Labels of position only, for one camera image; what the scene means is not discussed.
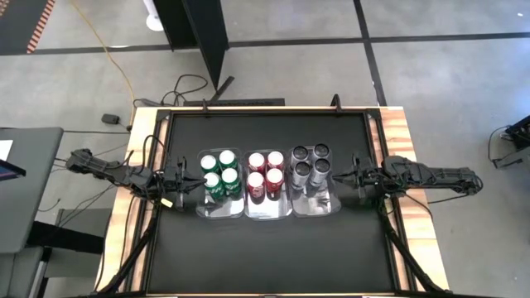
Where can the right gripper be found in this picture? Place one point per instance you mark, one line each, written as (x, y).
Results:
(374, 179)

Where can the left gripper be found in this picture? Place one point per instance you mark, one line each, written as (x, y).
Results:
(172, 180)

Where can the green Sprite can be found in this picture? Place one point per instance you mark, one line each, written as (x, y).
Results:
(231, 178)
(213, 182)
(227, 158)
(209, 163)

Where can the white Celsius can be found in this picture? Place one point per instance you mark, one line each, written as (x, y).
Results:
(321, 151)
(299, 154)
(320, 167)
(301, 170)

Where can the red Coca-Cola can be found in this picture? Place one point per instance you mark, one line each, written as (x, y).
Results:
(256, 160)
(274, 178)
(275, 158)
(255, 181)

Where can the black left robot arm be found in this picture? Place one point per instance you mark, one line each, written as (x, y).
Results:
(103, 169)

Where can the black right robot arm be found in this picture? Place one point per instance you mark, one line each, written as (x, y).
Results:
(435, 174)

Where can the clear plastic bin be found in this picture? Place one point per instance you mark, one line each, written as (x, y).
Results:
(269, 209)
(316, 203)
(219, 209)

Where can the black table mat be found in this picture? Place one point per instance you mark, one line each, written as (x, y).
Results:
(265, 248)

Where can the black power adapter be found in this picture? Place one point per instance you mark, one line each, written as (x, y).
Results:
(110, 119)

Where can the grey furniture base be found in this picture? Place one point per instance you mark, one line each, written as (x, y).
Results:
(74, 273)

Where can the black standing partition panel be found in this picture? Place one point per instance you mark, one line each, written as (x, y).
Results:
(198, 25)

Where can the grey side table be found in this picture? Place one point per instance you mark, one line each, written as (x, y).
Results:
(29, 198)

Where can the black equipment cart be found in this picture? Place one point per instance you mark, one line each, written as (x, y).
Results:
(517, 136)

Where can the dark tablet screen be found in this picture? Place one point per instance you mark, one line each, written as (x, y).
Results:
(10, 170)

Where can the white paper sheet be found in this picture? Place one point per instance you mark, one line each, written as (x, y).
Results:
(5, 150)

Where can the black mat with orange edge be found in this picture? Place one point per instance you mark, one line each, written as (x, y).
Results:
(16, 25)

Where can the black frame clamp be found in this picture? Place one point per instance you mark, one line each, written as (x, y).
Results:
(335, 101)
(204, 106)

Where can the black diagonal frame strut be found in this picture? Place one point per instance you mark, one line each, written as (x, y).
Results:
(128, 258)
(410, 258)

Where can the white round pedestal base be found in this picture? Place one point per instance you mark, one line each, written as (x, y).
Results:
(154, 22)

